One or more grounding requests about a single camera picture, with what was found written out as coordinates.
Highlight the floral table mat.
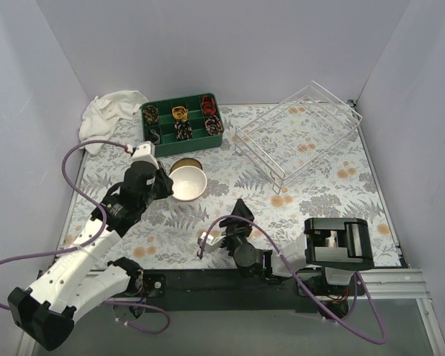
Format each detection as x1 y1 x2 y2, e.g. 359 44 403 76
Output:
58 103 403 270

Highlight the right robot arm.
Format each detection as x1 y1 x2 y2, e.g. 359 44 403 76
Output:
219 199 375 295

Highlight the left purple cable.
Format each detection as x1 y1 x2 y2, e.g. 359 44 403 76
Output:
0 140 171 334

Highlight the black patterned bowl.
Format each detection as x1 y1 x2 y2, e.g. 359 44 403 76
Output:
170 157 202 173

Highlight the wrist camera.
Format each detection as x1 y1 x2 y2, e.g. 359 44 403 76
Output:
197 232 225 257
131 141 159 169

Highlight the purple cable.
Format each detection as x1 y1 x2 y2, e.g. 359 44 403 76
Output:
0 140 171 334
198 215 389 345

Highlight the black floral rolled sock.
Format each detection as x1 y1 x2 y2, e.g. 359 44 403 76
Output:
174 120 193 141

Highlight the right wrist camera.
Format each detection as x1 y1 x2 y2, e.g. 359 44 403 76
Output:
197 232 225 257

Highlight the dark patterned rolled sock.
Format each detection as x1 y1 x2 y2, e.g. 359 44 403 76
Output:
142 105 159 125

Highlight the white crumpled cloth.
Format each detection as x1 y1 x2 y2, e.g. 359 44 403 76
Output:
79 90 148 142

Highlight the orange black rolled sock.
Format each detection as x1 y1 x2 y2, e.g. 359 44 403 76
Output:
201 95 217 116

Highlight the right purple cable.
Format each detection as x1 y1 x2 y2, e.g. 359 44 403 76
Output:
198 215 389 345

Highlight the pink rose rolled sock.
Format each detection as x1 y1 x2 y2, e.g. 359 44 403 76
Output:
205 115 224 136

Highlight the aluminium frame rail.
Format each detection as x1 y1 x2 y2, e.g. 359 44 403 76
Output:
33 266 431 301

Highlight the white wire dish rack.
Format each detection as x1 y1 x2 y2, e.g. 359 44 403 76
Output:
235 81 363 192

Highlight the yellow rolled sock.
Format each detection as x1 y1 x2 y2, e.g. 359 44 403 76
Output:
172 105 188 121

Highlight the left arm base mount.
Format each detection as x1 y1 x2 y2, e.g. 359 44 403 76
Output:
113 272 167 320

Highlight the green plastic organizer tray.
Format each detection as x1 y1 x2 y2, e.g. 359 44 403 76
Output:
140 93 225 157

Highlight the orange bowl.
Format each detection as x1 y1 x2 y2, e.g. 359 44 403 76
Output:
170 166 208 202

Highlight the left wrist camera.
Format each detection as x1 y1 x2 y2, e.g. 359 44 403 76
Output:
131 141 159 169

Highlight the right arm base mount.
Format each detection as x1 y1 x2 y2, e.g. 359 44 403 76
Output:
297 270 366 320

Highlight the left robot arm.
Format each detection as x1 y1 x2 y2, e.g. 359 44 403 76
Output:
7 161 173 351

